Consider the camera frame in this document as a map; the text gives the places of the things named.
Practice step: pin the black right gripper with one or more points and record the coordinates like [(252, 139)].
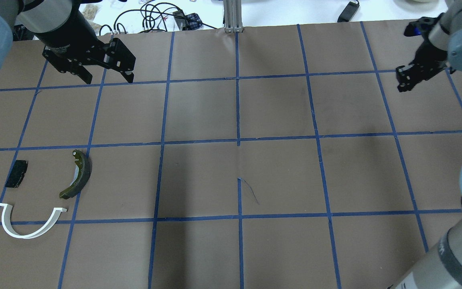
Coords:
[(425, 61)]

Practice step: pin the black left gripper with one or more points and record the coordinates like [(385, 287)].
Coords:
[(67, 37)]

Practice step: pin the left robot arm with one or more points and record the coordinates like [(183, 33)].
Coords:
[(70, 43)]

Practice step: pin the bag of small parts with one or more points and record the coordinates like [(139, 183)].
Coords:
[(90, 11)]

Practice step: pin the black power adapter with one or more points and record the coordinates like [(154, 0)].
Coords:
[(349, 11)]

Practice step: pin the dark brake shoe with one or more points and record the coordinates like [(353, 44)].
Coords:
[(83, 169)]

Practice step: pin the black brake pad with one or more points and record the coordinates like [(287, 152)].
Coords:
[(17, 174)]

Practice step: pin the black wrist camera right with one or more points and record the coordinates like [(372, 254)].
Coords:
[(422, 27)]

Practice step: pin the aluminium frame post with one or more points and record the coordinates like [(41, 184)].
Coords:
[(233, 16)]

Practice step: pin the white curved plastic bracket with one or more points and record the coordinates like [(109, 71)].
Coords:
[(43, 227)]

